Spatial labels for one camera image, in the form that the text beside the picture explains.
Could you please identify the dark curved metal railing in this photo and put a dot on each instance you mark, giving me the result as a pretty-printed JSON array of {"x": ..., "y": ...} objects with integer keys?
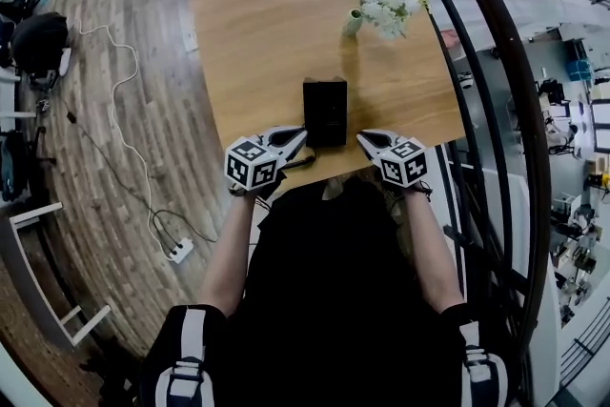
[{"x": 517, "y": 76}]

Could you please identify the white floor socket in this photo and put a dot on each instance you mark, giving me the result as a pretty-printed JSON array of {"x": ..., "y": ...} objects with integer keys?
[{"x": 190, "y": 40}]

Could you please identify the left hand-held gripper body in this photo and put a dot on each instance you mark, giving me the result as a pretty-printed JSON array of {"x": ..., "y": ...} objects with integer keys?
[{"x": 252, "y": 162}]

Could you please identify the pale green vase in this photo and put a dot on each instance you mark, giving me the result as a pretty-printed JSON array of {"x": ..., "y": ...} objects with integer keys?
[{"x": 351, "y": 25}]

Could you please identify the person's black clothing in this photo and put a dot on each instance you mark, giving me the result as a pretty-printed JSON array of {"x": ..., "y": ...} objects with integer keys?
[{"x": 333, "y": 300}]

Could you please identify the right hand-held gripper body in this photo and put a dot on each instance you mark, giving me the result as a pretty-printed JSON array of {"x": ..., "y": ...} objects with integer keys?
[{"x": 400, "y": 162}]

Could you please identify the white power strip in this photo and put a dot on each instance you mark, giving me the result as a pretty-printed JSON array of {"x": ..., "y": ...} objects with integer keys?
[{"x": 180, "y": 250}]

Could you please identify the black bag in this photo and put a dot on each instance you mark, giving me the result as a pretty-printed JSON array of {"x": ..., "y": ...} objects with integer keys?
[{"x": 40, "y": 42}]

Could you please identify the black desk telephone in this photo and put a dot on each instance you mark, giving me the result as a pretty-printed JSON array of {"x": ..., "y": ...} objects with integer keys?
[{"x": 325, "y": 114}]

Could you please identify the person's right forearm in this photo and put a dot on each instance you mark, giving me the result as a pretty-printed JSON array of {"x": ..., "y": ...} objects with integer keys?
[{"x": 431, "y": 252}]

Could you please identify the person's left forearm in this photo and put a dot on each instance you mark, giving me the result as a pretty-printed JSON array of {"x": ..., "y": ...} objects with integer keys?
[{"x": 229, "y": 252}]

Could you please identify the white flower bouquet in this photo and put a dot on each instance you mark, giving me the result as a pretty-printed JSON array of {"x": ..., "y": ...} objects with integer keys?
[{"x": 387, "y": 5}]

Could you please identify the white frame stool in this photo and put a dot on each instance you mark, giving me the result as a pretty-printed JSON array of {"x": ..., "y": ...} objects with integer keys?
[{"x": 45, "y": 286}]

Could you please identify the wooden desk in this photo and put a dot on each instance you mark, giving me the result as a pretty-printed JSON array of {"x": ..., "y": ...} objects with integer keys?
[{"x": 271, "y": 24}]

